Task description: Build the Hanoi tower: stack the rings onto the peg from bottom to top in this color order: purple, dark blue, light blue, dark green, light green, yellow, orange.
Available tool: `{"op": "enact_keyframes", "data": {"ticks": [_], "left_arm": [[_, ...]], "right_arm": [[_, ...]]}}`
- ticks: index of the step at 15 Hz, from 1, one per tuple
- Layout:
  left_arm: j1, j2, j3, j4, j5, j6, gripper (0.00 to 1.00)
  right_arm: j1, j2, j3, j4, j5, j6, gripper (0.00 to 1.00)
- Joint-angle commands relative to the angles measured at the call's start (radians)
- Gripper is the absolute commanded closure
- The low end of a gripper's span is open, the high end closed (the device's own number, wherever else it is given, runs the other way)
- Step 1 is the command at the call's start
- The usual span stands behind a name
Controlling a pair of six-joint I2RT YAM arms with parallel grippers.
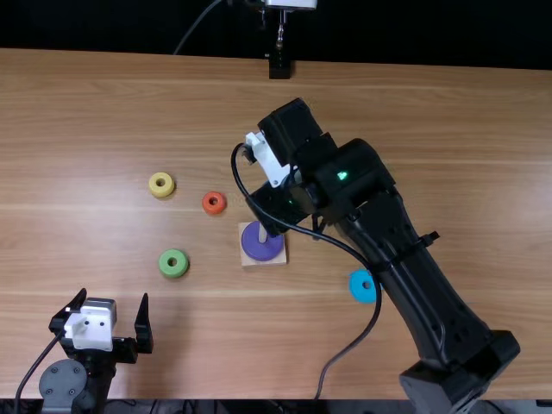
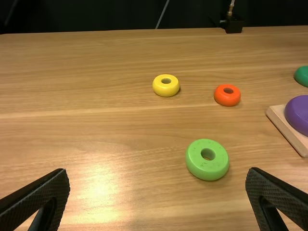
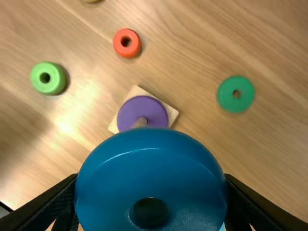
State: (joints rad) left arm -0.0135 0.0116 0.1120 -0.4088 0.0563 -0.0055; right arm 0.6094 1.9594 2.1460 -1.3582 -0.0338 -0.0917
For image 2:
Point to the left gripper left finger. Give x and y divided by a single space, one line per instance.
60 187

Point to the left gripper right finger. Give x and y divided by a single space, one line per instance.
257 190

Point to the black clamp stand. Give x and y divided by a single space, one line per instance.
234 26

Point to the wooden peg base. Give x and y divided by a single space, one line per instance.
288 134

